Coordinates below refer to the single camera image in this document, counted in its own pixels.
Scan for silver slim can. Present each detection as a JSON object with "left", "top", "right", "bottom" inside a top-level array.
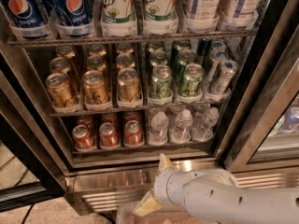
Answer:
[
  {"left": 210, "top": 60, "right": 238, "bottom": 95},
  {"left": 205, "top": 49, "right": 228, "bottom": 84}
]

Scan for second row left green can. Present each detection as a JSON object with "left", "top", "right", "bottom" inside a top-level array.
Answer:
[{"left": 149, "top": 50, "right": 168, "bottom": 67}]

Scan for right blue pepsi bottle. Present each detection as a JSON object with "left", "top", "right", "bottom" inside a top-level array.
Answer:
[{"left": 54, "top": 0, "right": 93, "bottom": 37}]

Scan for second row right gold can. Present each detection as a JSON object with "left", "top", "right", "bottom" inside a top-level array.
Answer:
[{"left": 116, "top": 53, "right": 135, "bottom": 70}]

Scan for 7up bottle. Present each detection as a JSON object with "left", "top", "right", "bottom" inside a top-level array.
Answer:
[
  {"left": 142, "top": 0, "right": 178, "bottom": 35},
  {"left": 101, "top": 0, "right": 136, "bottom": 36}
]

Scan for right white labelled bottle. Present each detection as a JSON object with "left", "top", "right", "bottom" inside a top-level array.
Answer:
[{"left": 219, "top": 0, "right": 260, "bottom": 31}]

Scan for left clear water bottle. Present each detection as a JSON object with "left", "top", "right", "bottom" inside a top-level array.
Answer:
[{"left": 149, "top": 111, "right": 169, "bottom": 146}]

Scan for front right gold can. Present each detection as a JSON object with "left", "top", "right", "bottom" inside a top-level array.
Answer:
[{"left": 118, "top": 68, "right": 141, "bottom": 103}]

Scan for front right green can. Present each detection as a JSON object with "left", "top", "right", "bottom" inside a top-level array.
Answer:
[{"left": 178, "top": 63, "right": 204, "bottom": 97}]

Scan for second row green can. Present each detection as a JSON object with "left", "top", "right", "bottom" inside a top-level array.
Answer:
[
  {"left": 149, "top": 50, "right": 168, "bottom": 67},
  {"left": 174, "top": 49, "right": 195, "bottom": 79}
]

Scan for front middle gold can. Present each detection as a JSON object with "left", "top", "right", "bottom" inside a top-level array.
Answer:
[{"left": 82, "top": 70, "right": 110, "bottom": 105}]

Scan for red coke can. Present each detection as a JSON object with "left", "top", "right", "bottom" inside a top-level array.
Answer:
[
  {"left": 124, "top": 120, "right": 143, "bottom": 147},
  {"left": 123, "top": 111, "right": 141, "bottom": 122},
  {"left": 72, "top": 125, "right": 95, "bottom": 151},
  {"left": 99, "top": 122, "right": 120, "bottom": 149}
]

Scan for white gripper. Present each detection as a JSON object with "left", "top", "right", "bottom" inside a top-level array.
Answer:
[{"left": 133, "top": 153, "right": 186, "bottom": 217}]

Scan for stainless steel fridge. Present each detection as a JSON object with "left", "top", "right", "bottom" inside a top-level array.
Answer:
[{"left": 0, "top": 0, "right": 299, "bottom": 215}]

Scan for left blue pepsi bottle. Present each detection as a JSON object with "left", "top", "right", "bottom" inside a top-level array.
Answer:
[{"left": 1, "top": 0, "right": 48, "bottom": 29}]

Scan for right clear water bottle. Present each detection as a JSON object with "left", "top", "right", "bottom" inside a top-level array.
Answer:
[{"left": 192, "top": 107, "right": 220, "bottom": 142}]

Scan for middle clear water bottle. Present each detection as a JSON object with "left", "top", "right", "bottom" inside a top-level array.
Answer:
[{"left": 170, "top": 109, "right": 193, "bottom": 144}]

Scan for second row right green can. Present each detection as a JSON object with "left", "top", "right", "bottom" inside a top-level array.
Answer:
[{"left": 174, "top": 49, "right": 195, "bottom": 79}]

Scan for blue pepsi bottle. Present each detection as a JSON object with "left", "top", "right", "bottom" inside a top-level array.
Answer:
[
  {"left": 54, "top": 0, "right": 93, "bottom": 37},
  {"left": 1, "top": 0, "right": 48, "bottom": 29}
]

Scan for blue can behind glass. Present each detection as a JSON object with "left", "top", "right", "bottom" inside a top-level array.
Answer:
[{"left": 280, "top": 105, "right": 299, "bottom": 133}]

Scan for front silver slim can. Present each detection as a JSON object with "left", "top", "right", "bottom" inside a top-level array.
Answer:
[{"left": 210, "top": 60, "right": 238, "bottom": 95}]

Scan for front left gold can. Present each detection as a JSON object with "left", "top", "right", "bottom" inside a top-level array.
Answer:
[{"left": 46, "top": 73, "right": 78, "bottom": 108}]

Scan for black cable on floor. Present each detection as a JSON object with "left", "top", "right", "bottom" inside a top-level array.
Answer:
[{"left": 21, "top": 203, "right": 36, "bottom": 224}]

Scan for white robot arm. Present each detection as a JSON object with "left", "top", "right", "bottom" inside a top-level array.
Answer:
[{"left": 134, "top": 154, "right": 299, "bottom": 224}]

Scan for right 7up bottle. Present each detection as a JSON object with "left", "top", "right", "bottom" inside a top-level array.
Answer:
[{"left": 142, "top": 0, "right": 178, "bottom": 35}]

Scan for second row middle gold can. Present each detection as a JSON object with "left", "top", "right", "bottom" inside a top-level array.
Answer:
[{"left": 87, "top": 55, "right": 107, "bottom": 73}]

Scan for left white labelled bottle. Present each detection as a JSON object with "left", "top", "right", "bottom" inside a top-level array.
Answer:
[{"left": 183, "top": 0, "right": 220, "bottom": 34}]

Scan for clear plastic bin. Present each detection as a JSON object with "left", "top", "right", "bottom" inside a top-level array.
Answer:
[{"left": 116, "top": 202, "right": 202, "bottom": 224}]

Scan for left 7up bottle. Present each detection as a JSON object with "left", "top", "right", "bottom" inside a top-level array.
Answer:
[{"left": 101, "top": 0, "right": 136, "bottom": 36}]

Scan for front left green can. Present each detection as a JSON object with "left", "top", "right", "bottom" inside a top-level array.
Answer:
[{"left": 149, "top": 65, "right": 172, "bottom": 99}]

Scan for second row left gold can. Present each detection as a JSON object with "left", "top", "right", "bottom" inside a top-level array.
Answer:
[{"left": 50, "top": 57, "right": 73, "bottom": 79}]

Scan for second row gold can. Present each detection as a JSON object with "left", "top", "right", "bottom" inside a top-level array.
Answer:
[
  {"left": 50, "top": 57, "right": 73, "bottom": 79},
  {"left": 116, "top": 53, "right": 135, "bottom": 70},
  {"left": 87, "top": 55, "right": 107, "bottom": 73}
]

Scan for white labelled bottle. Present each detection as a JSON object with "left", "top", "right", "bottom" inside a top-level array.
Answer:
[
  {"left": 219, "top": 0, "right": 260, "bottom": 31},
  {"left": 183, "top": 0, "right": 220, "bottom": 34}
]

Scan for clear water bottle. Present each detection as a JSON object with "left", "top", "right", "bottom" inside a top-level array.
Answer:
[
  {"left": 149, "top": 111, "right": 169, "bottom": 146},
  {"left": 170, "top": 109, "right": 193, "bottom": 144},
  {"left": 192, "top": 107, "right": 220, "bottom": 142}
]

